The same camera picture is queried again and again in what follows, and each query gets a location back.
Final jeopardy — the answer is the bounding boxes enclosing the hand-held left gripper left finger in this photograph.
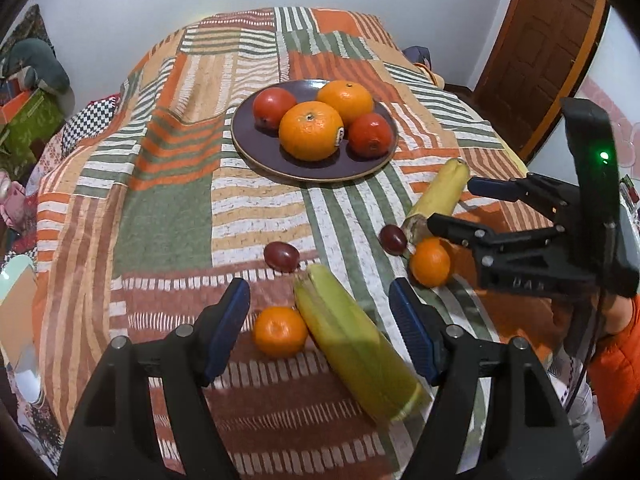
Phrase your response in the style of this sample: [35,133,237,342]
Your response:
[57,277,251,480]

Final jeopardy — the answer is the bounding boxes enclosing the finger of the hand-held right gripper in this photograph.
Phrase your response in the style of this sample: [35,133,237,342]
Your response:
[426,212,586,297]
[467,172,581,228]

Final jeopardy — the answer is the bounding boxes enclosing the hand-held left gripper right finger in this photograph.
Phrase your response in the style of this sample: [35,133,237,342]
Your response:
[389,277,584,480]

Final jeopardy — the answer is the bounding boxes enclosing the small mandarin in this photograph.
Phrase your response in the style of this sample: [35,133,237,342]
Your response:
[252,306,309,359]
[408,238,453,289]

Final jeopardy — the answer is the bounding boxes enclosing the green corn cob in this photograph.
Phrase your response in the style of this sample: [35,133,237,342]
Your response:
[292,263,432,426]

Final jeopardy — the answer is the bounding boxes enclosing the purple plate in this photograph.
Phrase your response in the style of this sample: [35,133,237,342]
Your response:
[230,79,400,185]

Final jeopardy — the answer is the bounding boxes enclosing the person's orange sleeved right forearm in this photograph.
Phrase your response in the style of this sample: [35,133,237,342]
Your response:
[586,294,640,442]

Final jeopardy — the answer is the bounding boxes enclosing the yellow corn cob far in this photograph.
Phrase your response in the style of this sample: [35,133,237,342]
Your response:
[401,158,471,247]

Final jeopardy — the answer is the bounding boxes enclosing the dark red grape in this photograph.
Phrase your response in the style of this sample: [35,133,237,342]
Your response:
[378,224,409,255]
[263,241,301,272]

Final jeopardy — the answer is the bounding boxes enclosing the red tomato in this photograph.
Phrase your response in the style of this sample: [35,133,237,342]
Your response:
[252,87,299,131]
[348,113,394,159]

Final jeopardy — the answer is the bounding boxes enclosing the striped patchwork blanket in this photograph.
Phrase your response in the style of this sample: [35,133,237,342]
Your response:
[30,6,598,480]

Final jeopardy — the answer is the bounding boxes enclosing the blue cloth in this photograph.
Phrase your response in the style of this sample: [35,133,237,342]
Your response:
[402,45,432,69]

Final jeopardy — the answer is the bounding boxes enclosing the brown wooden door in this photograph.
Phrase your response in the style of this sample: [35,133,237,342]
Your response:
[472,0,610,162]

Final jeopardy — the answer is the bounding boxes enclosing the large orange with sticker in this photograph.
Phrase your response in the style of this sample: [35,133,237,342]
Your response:
[278,101,346,163]

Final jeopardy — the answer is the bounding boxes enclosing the black white checkered cloth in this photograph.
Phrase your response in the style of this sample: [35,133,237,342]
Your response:
[59,94,122,157]

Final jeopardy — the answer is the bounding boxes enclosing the pink plush toy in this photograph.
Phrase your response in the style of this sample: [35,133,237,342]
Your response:
[0,169,27,233]

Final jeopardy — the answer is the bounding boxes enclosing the green cardboard box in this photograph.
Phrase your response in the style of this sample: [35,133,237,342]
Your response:
[0,89,66,157]

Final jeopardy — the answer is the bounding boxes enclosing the dark green plush toy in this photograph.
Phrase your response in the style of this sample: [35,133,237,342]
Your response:
[2,37,71,95]

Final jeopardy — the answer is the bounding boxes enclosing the pink wall decoration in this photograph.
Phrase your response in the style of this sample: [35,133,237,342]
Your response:
[575,74,640,167]

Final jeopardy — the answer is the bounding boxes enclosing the black cable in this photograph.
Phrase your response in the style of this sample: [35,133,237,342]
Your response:
[562,297,603,413]

